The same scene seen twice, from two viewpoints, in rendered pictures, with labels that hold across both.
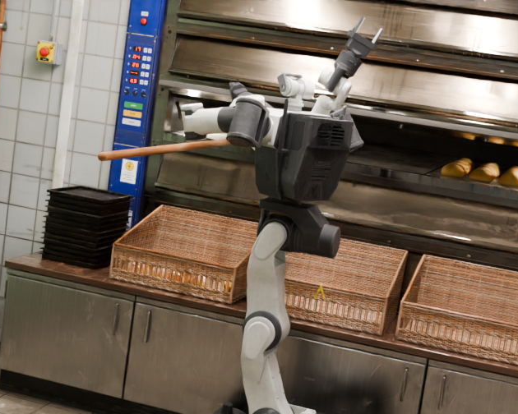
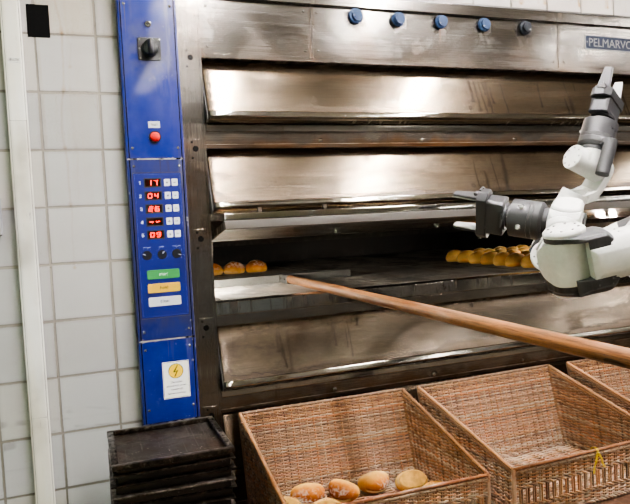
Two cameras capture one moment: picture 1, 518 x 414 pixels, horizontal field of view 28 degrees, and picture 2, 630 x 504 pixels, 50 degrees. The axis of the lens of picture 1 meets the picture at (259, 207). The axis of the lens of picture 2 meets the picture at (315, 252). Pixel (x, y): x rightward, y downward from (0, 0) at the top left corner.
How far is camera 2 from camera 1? 3.27 m
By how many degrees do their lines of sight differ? 37
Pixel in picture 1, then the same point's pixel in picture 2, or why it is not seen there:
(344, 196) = not seen: hidden behind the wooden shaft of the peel
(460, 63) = (556, 135)
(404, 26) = (497, 100)
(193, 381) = not seen: outside the picture
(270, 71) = (353, 181)
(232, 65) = (300, 183)
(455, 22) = (540, 89)
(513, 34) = not seen: hidden behind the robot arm
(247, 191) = (355, 353)
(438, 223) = (568, 321)
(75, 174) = (72, 414)
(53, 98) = (0, 297)
